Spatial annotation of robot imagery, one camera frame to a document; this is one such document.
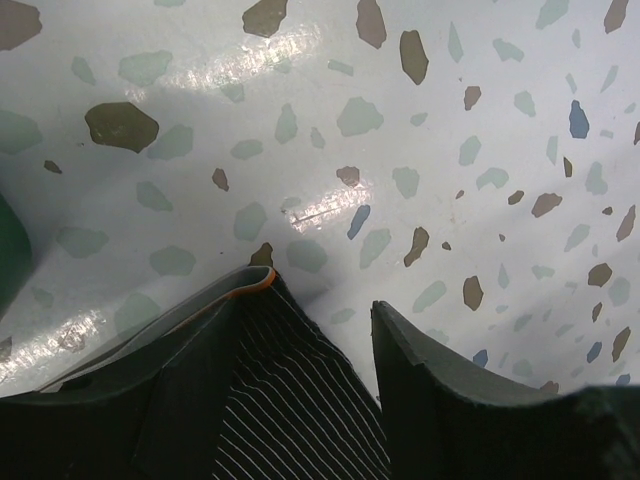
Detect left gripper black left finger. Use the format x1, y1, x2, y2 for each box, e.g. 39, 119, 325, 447
0, 294, 241, 480

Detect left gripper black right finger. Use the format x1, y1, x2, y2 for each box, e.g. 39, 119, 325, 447
371, 301, 639, 479

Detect black striped underwear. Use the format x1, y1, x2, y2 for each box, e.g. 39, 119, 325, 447
37, 265, 392, 480

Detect green plastic divided tray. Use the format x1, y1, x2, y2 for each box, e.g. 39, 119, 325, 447
0, 195, 33, 318

